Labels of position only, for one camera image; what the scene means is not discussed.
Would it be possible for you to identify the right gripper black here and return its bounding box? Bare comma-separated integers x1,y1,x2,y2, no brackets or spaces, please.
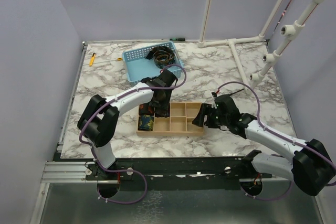
192,103,229,129

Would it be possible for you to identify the brown blue floral tie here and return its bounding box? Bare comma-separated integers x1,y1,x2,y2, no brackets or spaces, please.
153,100,170,118

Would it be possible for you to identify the wooden compartment tray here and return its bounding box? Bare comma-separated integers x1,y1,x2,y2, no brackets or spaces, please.
136,102,204,137

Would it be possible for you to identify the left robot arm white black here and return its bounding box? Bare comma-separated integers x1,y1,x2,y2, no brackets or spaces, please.
77,69,177,179

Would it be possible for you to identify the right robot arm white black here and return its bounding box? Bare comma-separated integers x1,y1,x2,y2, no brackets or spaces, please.
192,95,335,196

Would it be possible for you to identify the rolled dark red-leaf tie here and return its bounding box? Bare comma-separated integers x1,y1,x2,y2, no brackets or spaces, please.
139,103,155,116

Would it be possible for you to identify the rolled blue yellow-leaf tie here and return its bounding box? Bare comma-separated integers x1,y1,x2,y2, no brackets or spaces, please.
138,114,154,131

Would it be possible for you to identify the blue perforated plastic basket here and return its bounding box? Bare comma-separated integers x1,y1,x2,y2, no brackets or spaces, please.
122,41,183,86

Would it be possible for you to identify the rolled black orange tie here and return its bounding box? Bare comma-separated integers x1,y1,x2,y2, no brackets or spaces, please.
145,46,175,69

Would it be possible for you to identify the green black marker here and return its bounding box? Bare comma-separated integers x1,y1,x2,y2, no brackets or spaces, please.
170,38,185,41

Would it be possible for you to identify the small yellow utility knife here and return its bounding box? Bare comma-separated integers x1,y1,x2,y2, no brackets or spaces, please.
89,52,96,67

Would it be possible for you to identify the white PVC pipe rack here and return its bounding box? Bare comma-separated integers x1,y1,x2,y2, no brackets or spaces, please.
250,0,324,89

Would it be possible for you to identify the black mounting rail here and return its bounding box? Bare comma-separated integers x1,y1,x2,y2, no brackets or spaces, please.
86,156,258,191

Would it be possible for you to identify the white PVC pipe frame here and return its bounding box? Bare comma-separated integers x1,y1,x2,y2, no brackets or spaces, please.
197,0,284,85

